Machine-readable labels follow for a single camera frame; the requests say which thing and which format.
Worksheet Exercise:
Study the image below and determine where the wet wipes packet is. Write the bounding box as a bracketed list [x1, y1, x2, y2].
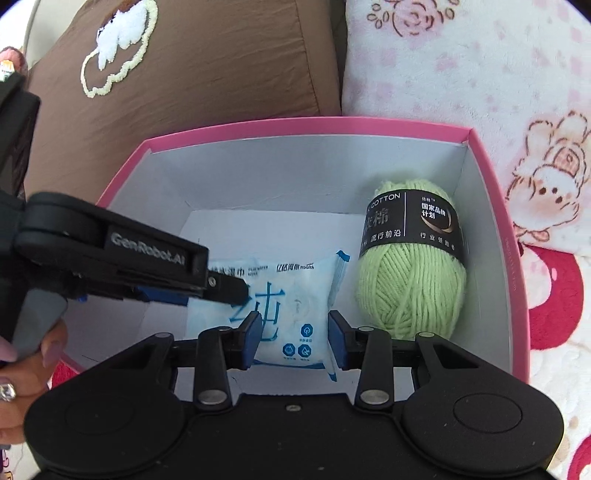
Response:
[185, 251, 349, 381]

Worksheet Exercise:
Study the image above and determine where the person's left hand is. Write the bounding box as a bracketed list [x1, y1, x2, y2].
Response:
[1, 320, 68, 445]

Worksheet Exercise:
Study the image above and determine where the green yarn ball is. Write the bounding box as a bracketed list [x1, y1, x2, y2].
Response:
[356, 179, 467, 340]

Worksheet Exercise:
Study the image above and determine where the pink storage box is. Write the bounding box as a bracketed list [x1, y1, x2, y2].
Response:
[49, 115, 531, 387]

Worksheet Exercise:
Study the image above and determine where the red bear plush blanket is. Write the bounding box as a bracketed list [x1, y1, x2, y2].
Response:
[518, 243, 585, 351]

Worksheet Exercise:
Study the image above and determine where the brown embroidered pillow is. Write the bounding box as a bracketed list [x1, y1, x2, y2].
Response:
[24, 1, 341, 202]

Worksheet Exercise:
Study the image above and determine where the pink floral bunny pillow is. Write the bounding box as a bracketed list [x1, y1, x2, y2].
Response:
[342, 1, 590, 479]

